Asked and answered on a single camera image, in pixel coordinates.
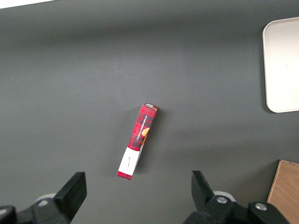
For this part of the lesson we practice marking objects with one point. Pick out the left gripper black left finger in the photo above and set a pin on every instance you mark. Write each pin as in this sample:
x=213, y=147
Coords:
x=67, y=198

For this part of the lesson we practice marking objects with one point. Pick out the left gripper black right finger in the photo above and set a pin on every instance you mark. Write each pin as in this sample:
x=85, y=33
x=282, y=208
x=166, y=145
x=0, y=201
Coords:
x=205, y=200

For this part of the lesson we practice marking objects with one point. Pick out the beige rectangular tray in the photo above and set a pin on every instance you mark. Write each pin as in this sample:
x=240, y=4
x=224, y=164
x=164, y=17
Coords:
x=282, y=65

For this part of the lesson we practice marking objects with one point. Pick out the brown wooden board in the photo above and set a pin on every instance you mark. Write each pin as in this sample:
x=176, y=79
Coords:
x=285, y=184

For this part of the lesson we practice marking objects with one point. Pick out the red plaid cookie box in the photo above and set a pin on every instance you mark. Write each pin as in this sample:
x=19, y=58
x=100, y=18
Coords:
x=140, y=130

